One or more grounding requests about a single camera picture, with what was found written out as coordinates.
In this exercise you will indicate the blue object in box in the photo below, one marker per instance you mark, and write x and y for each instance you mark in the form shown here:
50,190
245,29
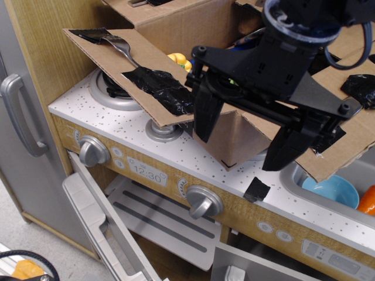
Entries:
249,41

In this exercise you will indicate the orange object bottom left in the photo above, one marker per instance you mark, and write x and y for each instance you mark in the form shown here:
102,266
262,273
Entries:
26,269

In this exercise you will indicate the silver stove burner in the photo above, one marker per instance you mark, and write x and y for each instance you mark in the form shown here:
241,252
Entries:
106,92

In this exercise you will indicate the blue plastic bowl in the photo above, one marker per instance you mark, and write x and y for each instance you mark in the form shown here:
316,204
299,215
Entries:
335,188

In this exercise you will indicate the white oven rack shelf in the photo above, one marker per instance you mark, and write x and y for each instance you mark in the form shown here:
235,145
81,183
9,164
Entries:
164,221

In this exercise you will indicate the toy kitchen stove unit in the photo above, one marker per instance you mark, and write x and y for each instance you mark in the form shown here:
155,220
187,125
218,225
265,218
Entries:
159,183

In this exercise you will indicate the yellow toy food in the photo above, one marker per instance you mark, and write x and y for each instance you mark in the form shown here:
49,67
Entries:
181,60

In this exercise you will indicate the grey toy fridge door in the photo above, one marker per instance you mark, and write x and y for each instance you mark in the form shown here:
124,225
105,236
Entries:
30,165

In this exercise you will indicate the black tape piece on counter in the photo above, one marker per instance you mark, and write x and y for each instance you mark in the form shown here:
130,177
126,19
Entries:
256,191

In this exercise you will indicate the silver right stove knob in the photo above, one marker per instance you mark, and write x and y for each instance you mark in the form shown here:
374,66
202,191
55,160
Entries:
203,202

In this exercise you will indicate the silver stove knob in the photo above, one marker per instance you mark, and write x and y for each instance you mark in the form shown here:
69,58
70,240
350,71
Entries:
92,151
203,202

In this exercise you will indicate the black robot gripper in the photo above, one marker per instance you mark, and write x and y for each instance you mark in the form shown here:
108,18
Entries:
270,81

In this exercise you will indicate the aluminium frame rail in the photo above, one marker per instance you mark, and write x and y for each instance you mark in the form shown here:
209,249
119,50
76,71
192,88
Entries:
8,264

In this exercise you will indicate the black tape on flap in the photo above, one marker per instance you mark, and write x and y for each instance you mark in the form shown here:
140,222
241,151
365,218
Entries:
361,88
167,90

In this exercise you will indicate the black tape on right flap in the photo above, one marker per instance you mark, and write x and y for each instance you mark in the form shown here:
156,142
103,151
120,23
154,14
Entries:
361,88

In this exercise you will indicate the large cardboard box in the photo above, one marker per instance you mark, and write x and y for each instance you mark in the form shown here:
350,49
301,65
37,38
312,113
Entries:
179,26

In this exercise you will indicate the silver fridge door handle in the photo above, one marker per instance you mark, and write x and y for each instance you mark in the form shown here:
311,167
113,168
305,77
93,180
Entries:
10,88

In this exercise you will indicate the black tape on left flap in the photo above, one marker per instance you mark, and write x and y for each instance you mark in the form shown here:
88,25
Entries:
167,90

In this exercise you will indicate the grey toy oven door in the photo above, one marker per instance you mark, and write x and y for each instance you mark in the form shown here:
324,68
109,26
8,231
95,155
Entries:
95,213

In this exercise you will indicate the black tape at fork tines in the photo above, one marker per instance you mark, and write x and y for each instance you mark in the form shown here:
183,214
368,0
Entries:
93,35

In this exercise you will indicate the black tape under right flap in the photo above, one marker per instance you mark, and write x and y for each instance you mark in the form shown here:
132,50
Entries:
327,141

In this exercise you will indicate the grey lower cabinet door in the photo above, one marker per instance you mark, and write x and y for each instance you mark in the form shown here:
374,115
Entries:
255,265

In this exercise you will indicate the orange toy vegetable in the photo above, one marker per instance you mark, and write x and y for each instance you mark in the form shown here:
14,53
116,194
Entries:
366,203

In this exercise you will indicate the small silver burner disc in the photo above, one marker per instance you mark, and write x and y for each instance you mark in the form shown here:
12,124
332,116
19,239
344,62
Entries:
162,134

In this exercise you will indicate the silver left stove knob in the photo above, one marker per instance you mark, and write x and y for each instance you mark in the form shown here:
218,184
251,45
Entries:
92,151

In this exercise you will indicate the silver metal fork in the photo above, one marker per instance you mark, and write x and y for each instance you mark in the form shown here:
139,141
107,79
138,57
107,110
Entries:
122,46

